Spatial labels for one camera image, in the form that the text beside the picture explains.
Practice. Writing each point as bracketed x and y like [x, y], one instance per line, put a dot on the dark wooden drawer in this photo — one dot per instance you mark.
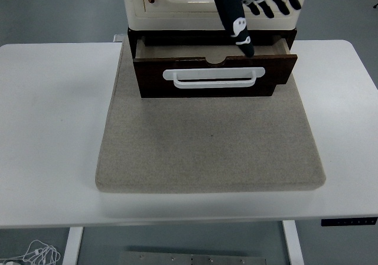
[147, 73]

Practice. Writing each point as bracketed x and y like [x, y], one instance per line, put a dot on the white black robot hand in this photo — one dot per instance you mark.
[228, 5]

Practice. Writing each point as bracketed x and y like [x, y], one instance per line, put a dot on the cream plastic cabinet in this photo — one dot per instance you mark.
[177, 18]

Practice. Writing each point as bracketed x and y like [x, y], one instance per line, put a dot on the white power adapter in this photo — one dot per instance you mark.
[7, 262]

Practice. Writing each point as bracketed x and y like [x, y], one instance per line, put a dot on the white table leg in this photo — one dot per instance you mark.
[72, 245]
[293, 244]

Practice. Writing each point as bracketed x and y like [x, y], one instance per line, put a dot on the black table control panel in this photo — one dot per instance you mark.
[348, 221]

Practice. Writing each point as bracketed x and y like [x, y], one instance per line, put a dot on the dark wooden drawer case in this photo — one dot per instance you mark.
[131, 42]

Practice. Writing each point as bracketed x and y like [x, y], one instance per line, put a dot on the beige felt mat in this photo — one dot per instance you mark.
[206, 147]

